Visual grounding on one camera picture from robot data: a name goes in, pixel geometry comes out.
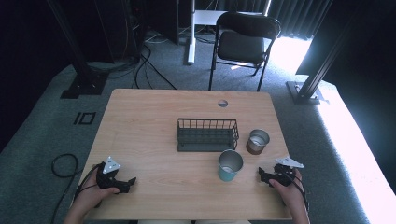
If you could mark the black metal stand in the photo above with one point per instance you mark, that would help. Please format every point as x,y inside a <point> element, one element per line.
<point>82,71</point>
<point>311,84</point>

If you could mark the teal metal cup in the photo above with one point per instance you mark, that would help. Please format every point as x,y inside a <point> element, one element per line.
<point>229,168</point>

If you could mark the person's right hand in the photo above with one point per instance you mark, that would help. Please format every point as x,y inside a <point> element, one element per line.
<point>291,194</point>

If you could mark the round table grommet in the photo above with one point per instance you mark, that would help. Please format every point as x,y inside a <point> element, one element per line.
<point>223,103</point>

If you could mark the person's left hand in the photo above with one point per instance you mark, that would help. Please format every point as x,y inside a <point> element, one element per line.
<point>93,196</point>

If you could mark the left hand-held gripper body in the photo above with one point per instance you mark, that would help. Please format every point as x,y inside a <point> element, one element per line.
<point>107,179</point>

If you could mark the brown metal cup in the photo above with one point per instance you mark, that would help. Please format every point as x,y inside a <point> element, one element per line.
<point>257,141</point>

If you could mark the black folding chair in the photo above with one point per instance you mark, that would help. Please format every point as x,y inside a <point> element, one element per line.
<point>243,46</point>

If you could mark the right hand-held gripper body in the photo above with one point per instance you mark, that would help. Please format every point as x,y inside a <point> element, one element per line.
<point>285,174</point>

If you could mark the dark curtain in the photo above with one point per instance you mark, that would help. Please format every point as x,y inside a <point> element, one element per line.
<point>292,15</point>

